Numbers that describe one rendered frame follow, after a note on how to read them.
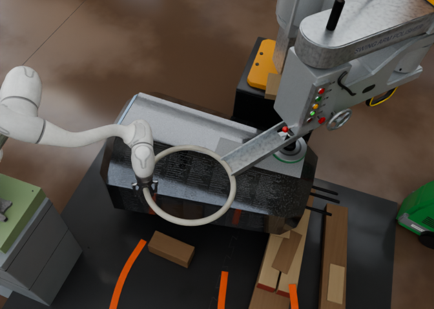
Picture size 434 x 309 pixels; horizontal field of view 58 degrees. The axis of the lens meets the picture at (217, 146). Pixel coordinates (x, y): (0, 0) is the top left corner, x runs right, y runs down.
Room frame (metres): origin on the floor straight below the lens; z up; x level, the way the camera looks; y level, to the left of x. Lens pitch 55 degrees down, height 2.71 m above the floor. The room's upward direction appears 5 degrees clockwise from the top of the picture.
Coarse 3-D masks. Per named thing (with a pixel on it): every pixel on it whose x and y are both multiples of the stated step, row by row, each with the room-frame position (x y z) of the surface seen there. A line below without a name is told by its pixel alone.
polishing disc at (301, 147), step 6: (282, 132) 1.45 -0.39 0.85; (282, 138) 1.41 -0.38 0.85; (300, 138) 1.42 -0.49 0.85; (300, 144) 1.38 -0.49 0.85; (282, 150) 1.32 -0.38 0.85; (294, 150) 1.32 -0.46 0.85; (300, 150) 1.33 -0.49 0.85; (276, 156) 1.28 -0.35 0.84; (282, 156) 1.28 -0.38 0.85; (288, 156) 1.28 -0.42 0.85; (294, 156) 1.28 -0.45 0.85; (300, 156) 1.29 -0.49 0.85
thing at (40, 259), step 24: (48, 216) 0.84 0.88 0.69; (24, 240) 0.67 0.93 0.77; (48, 240) 0.77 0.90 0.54; (72, 240) 0.88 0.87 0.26; (0, 264) 0.53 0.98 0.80; (24, 264) 0.59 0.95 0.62; (48, 264) 0.68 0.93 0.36; (72, 264) 0.79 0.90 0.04; (0, 288) 0.60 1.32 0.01; (24, 288) 0.53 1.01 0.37; (48, 288) 0.59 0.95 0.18
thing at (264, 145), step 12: (264, 132) 1.32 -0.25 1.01; (276, 132) 1.34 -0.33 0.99; (252, 144) 1.27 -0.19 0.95; (264, 144) 1.27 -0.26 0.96; (276, 144) 1.27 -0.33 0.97; (288, 144) 1.26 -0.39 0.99; (228, 156) 1.19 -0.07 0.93; (240, 156) 1.20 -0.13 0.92; (252, 156) 1.20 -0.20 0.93; (264, 156) 1.18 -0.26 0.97; (240, 168) 1.11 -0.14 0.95
